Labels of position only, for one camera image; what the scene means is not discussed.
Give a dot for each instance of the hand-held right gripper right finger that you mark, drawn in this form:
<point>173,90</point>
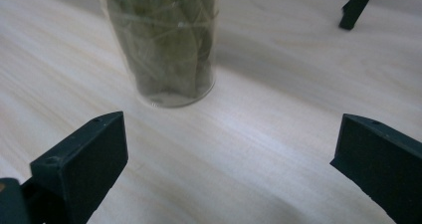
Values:
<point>381,164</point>

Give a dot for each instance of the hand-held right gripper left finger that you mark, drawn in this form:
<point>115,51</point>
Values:
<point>83,164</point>

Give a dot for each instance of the glass jar with dried leaves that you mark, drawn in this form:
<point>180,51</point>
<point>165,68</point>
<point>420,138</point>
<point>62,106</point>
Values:
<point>166,51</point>

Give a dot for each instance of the black shelf with metal legs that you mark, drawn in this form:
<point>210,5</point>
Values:
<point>355,8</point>

